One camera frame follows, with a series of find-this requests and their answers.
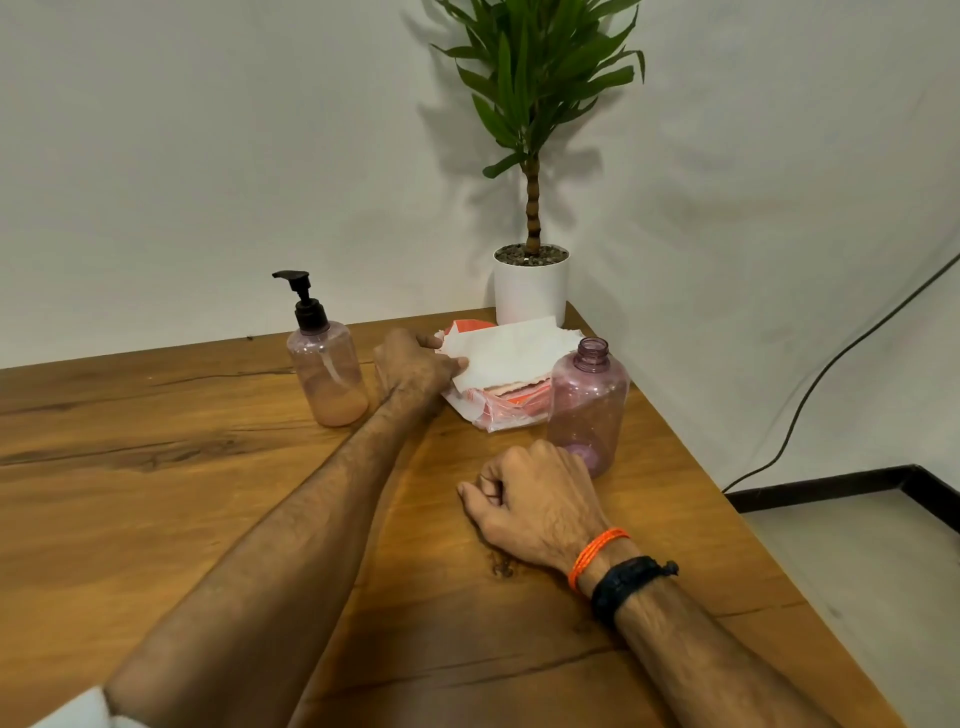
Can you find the white shirt sleeve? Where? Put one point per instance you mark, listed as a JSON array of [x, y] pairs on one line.
[[75, 712]]

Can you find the person's right hand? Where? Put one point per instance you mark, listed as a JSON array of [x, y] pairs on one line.
[[540, 502]]

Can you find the stack of white tissues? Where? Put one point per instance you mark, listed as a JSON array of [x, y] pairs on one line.
[[517, 388]]

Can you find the person's right forearm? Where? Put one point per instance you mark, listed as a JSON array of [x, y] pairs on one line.
[[697, 667]]

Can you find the person's left forearm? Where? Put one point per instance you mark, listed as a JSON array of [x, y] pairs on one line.
[[300, 540]]

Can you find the green potted plant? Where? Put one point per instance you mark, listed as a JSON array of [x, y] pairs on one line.
[[532, 67]]

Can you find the pink bottle with liquid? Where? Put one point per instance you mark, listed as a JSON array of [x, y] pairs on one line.
[[330, 382]]

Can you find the orange white plastic tissue pack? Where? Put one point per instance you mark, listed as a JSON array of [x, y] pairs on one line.
[[499, 416]]

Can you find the black braided wristband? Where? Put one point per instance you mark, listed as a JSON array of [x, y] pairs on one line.
[[626, 585]]

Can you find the person's left hand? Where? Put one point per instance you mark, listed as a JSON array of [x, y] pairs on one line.
[[412, 371]]

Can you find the pink plastic bottle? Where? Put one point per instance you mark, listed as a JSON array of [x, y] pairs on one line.
[[589, 405]]

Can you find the orange thread wristband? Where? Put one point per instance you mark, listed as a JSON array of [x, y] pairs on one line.
[[592, 551]]

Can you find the white plant pot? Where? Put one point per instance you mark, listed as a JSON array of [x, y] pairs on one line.
[[529, 292]]

